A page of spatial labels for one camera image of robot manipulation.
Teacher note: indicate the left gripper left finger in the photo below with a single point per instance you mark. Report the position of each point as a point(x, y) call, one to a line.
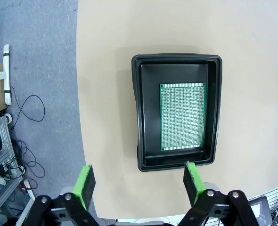
point(82, 188)

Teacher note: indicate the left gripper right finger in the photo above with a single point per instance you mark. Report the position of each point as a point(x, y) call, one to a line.
point(194, 183)

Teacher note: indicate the green perforated circuit board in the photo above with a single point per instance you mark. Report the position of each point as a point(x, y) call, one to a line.
point(182, 117)

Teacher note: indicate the black plastic ESD tray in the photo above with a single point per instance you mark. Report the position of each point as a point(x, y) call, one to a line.
point(150, 106)

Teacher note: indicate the grey framed tablet screen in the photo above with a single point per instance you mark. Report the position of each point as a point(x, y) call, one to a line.
point(261, 209)

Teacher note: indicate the aluminium profile frame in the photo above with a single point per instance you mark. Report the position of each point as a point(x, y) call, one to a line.
point(4, 141)

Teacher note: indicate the white taped pipe frame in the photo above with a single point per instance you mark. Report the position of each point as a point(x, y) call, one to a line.
point(7, 61)

